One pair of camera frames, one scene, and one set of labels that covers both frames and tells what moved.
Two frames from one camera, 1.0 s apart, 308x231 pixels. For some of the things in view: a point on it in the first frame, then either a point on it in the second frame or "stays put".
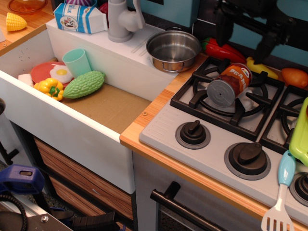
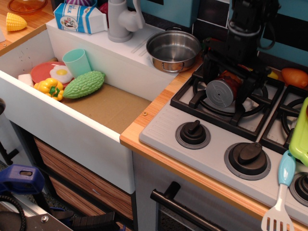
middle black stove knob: [248, 161] stays put
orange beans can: [229, 85] stays put
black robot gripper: [265, 15] to [241, 48]
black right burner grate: [277, 135] stays put
